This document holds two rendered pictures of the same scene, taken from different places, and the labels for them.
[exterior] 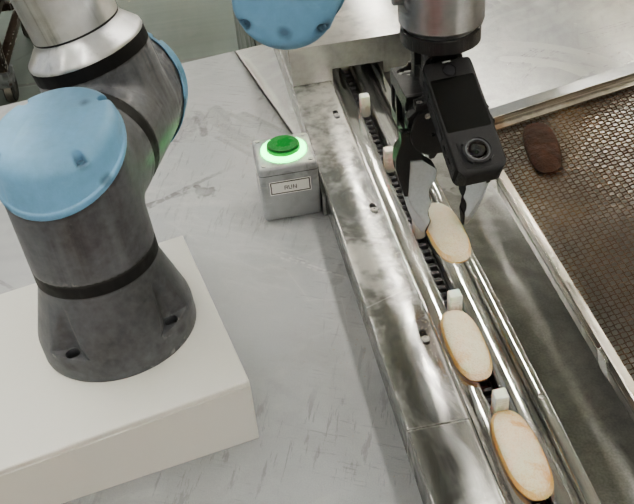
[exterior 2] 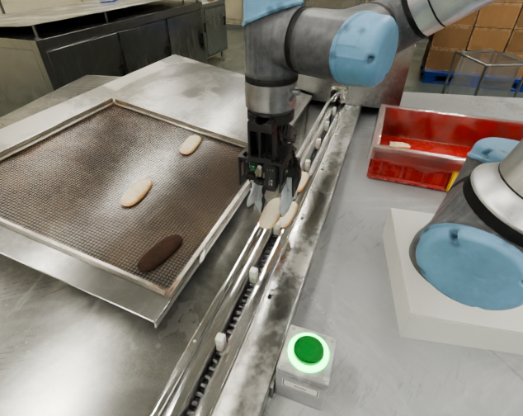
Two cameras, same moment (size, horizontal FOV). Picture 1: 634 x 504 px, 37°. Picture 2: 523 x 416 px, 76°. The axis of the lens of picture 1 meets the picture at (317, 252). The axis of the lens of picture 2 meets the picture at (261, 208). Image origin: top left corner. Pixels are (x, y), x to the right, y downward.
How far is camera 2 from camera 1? 124 cm
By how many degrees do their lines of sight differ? 100
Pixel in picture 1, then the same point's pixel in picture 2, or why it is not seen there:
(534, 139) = (161, 252)
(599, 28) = not seen: outside the picture
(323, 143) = (255, 389)
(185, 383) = (418, 219)
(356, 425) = (341, 224)
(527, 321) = (246, 229)
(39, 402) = not seen: hidden behind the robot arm
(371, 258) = (297, 261)
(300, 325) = (343, 273)
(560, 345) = (244, 216)
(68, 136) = (506, 142)
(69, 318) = not seen: hidden behind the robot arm
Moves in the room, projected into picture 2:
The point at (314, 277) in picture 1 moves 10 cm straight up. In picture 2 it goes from (322, 298) to (328, 260)
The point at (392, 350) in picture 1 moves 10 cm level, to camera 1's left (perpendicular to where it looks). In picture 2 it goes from (318, 217) to (365, 230)
